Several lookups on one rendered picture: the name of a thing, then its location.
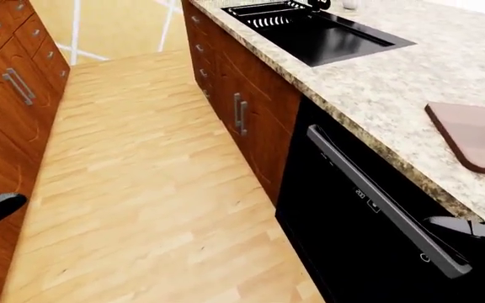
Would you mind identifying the black dish rack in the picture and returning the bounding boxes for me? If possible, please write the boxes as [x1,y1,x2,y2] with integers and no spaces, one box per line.
[224,0,313,30]

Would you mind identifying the pinkish brown cutting board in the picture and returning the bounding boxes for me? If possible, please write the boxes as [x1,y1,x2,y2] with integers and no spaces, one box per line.
[424,101,485,175]

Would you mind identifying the black dishwasher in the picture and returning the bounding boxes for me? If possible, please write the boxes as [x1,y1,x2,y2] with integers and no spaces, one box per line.
[274,93,485,303]

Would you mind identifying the black kitchen sink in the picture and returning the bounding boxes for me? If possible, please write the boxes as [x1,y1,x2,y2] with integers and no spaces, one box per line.
[221,0,418,68]

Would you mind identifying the black faucet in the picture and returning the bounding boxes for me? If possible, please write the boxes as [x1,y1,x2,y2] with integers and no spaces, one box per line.
[306,0,333,13]

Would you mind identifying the wooden cabinet with dishwasher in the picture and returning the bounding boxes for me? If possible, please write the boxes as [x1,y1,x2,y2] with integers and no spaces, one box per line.
[180,0,303,207]

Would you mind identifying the long grey cabinet door handle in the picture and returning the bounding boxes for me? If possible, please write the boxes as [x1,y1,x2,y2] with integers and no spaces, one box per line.
[7,66,38,99]
[232,92,243,128]
[1,72,34,106]
[238,100,249,137]

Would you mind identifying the dark grey dishwasher handle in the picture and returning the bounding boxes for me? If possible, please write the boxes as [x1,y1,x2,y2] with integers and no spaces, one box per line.
[306,124,474,279]

